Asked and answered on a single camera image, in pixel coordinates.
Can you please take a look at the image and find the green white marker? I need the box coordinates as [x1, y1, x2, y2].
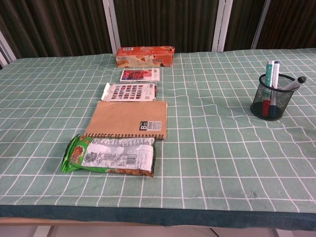
[263, 60, 276, 117]

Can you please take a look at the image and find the blue capped whiteboard marker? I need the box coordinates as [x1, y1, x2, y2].
[269, 60, 281, 117]

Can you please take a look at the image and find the black round object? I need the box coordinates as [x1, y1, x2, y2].
[250, 73, 301, 121]

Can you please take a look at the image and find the grey black marker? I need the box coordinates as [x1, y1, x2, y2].
[281, 76, 307, 91]

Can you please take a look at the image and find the kraft spiral notebook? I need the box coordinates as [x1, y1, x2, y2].
[84, 100, 169, 141]

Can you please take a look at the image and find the sticker sheet plastic pack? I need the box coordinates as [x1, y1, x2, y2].
[101, 82, 158, 102]

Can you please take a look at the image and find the red picture card pack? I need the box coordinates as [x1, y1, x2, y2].
[119, 68, 160, 82]

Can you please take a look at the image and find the green snack bag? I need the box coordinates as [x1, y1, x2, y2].
[61, 134, 157, 178]

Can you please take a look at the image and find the orange cardboard snack box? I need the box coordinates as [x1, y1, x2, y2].
[115, 45, 176, 69]

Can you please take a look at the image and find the green white grid tablecloth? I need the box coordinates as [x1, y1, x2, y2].
[0, 48, 316, 227]

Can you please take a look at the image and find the dark slatted partition panel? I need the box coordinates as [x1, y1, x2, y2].
[223, 0, 266, 52]
[256, 0, 316, 50]
[112, 0, 220, 54]
[0, 0, 112, 60]

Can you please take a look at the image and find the white partition frame post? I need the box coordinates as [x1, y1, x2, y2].
[212, 0, 234, 52]
[250, 0, 272, 50]
[0, 31, 17, 65]
[102, 0, 121, 54]

